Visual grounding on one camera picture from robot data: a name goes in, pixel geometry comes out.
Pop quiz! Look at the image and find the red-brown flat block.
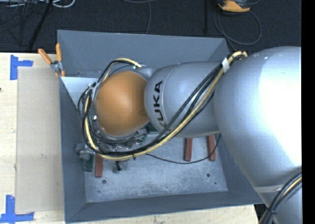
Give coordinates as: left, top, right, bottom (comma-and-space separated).
183, 137, 193, 162
95, 153, 104, 178
206, 134, 217, 162

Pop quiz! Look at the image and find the pale flat board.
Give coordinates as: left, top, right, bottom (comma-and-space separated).
15, 67, 65, 214

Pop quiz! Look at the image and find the grey metal bin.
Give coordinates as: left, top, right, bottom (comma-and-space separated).
57, 30, 264, 224

